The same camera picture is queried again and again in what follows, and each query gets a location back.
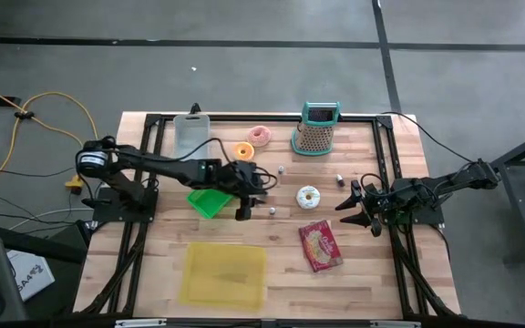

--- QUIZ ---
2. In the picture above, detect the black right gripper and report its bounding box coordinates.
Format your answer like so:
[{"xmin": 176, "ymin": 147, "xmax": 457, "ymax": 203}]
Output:
[{"xmin": 334, "ymin": 179, "xmax": 404, "ymax": 239}]

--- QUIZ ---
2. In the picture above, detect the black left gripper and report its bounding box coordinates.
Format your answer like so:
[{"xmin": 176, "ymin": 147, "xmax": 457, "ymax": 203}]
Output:
[{"xmin": 216, "ymin": 159, "xmax": 268, "ymax": 222}]

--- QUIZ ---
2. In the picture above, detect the green plastic tray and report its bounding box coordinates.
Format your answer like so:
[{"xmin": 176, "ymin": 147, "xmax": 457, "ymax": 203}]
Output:
[{"xmin": 185, "ymin": 189, "xmax": 236, "ymax": 220}]

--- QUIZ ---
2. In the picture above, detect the red popcorn packet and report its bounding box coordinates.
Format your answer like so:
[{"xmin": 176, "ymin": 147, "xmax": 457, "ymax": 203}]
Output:
[{"xmin": 297, "ymin": 220, "xmax": 345, "ymax": 273}]

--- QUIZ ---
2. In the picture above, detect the white sprinkled donut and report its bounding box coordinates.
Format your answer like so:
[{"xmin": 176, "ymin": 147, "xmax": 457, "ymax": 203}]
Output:
[{"xmin": 295, "ymin": 185, "xmax": 322, "ymax": 210}]

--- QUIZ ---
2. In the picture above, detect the orange donut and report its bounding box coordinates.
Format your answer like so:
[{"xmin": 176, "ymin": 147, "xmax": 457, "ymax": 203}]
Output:
[{"xmin": 232, "ymin": 141, "xmax": 256, "ymax": 161}]

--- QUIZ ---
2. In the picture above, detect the pink sprinkled donut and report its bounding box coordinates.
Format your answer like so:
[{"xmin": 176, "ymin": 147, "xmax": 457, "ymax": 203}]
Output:
[{"xmin": 246, "ymin": 125, "xmax": 273, "ymax": 148}]

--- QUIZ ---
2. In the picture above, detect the yellow plastic tray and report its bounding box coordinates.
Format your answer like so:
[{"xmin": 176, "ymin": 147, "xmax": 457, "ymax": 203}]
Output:
[{"xmin": 178, "ymin": 241, "xmax": 268, "ymax": 313}]

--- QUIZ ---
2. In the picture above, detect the teal metal box grater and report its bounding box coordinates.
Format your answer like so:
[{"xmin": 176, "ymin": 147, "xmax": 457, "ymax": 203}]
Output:
[{"xmin": 290, "ymin": 100, "xmax": 342, "ymax": 158}]

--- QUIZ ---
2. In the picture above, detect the clear grey plastic bin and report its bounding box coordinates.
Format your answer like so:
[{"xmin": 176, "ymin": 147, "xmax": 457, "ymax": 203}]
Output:
[{"xmin": 172, "ymin": 113, "xmax": 212, "ymax": 161}]

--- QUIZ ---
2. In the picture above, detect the white printed box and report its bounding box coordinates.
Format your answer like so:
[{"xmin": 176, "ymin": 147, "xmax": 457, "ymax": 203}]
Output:
[{"xmin": 5, "ymin": 249, "xmax": 57, "ymax": 302}]

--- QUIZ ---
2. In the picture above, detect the black aluminium table frame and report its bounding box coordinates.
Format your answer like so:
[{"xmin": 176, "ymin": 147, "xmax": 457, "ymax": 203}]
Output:
[{"xmin": 73, "ymin": 111, "xmax": 462, "ymax": 320}]

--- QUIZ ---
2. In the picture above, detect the yellow extension cord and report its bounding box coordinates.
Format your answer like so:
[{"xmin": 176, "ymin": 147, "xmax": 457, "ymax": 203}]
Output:
[
  {"xmin": 0, "ymin": 90, "xmax": 102, "ymax": 209},
  {"xmin": 0, "ymin": 77, "xmax": 86, "ymax": 196}
]

